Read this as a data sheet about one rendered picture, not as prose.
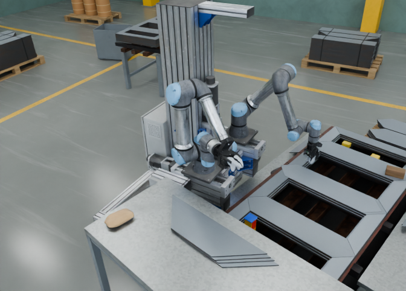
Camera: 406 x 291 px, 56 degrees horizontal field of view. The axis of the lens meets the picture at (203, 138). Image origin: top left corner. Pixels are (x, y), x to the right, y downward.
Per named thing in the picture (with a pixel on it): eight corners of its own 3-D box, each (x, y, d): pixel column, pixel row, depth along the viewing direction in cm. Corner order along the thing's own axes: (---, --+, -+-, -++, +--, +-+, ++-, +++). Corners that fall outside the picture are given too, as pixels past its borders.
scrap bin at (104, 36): (136, 54, 747) (132, 25, 716) (127, 61, 712) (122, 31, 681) (107, 52, 761) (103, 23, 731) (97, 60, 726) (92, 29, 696)
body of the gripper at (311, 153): (302, 155, 275) (304, 141, 268) (309, 150, 280) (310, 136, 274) (312, 159, 270) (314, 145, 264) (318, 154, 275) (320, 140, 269)
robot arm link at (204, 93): (200, 78, 227) (232, 154, 222) (184, 83, 222) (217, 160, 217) (208, 70, 216) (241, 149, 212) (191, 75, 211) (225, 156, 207)
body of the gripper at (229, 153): (235, 167, 193) (222, 156, 201) (237, 153, 189) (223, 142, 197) (223, 170, 189) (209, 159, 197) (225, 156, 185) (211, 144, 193)
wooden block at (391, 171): (403, 174, 266) (405, 168, 264) (403, 179, 262) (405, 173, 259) (385, 170, 271) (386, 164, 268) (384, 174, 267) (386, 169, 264)
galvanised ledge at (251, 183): (330, 140, 343) (331, 137, 341) (241, 217, 265) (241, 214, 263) (310, 133, 355) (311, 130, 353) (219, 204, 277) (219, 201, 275)
